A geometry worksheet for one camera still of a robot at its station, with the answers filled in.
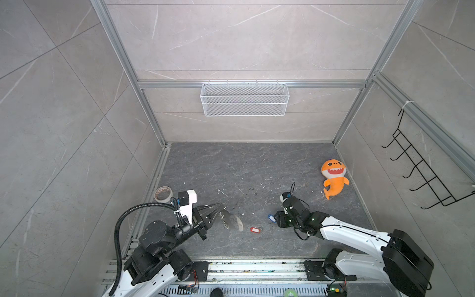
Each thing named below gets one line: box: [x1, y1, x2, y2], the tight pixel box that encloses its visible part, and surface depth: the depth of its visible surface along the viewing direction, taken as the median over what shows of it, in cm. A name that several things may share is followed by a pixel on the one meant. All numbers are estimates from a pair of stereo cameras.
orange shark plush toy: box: [320, 159, 351, 200], surface depth 99 cm
